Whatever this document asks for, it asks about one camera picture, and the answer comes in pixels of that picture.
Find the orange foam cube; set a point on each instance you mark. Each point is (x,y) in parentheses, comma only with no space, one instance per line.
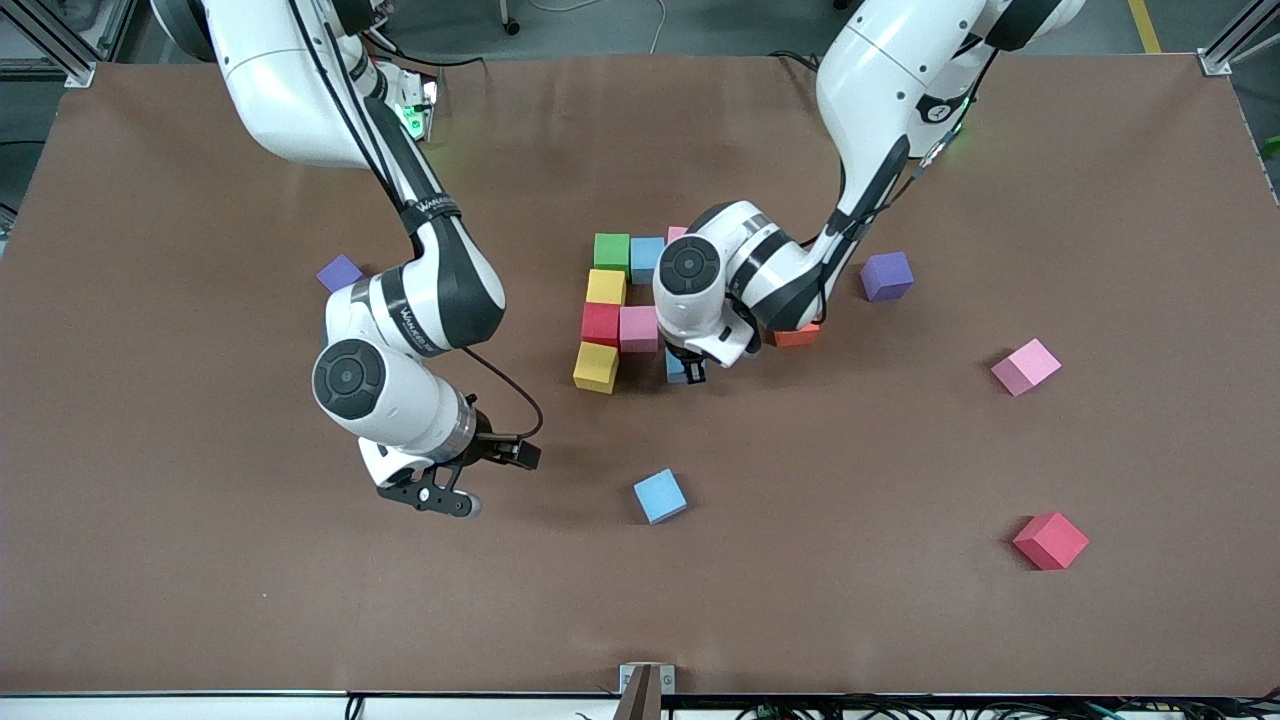
(797,338)

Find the metal table edge bracket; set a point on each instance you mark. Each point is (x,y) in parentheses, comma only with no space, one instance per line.
(646,682)

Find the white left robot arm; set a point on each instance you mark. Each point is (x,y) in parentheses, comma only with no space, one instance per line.
(880,80)

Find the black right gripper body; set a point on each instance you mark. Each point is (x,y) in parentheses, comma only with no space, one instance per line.
(489,447)

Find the purple foam cube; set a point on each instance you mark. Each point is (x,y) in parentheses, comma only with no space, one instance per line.
(887,276)
(340,272)

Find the yellow foam cube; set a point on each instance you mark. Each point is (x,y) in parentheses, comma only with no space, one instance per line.
(596,368)
(605,288)

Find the green foam cube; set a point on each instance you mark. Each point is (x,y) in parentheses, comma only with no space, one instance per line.
(611,254)

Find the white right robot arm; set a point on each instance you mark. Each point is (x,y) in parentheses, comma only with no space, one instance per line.
(400,400)

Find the aluminium frame post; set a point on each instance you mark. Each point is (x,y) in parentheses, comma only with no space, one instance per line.
(1215,62)
(60,60)

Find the black chair caster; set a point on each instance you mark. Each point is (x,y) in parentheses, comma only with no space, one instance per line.
(511,26)

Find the light blue foam cube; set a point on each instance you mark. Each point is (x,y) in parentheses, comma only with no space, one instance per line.
(643,258)
(675,372)
(660,497)

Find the red foam cube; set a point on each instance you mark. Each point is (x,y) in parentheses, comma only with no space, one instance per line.
(1050,541)
(600,325)

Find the small green plastic piece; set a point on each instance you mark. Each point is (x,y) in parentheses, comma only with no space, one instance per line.
(1271,148)

